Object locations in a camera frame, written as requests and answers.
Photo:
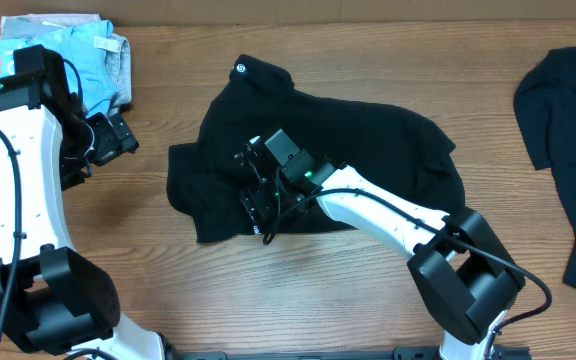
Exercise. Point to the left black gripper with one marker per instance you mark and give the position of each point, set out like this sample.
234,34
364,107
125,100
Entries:
119,138

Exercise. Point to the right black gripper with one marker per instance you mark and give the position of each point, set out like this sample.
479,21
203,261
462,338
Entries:
254,201

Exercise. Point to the black t-shirt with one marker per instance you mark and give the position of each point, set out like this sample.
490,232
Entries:
396,149

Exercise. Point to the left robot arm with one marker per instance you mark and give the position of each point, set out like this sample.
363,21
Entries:
52,299

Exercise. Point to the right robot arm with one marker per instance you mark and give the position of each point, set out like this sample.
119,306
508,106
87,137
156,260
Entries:
464,275

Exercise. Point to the light blue printed t-shirt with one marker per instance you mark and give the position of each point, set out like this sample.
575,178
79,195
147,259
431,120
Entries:
84,46

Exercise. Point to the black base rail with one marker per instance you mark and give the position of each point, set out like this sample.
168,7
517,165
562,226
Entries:
414,353

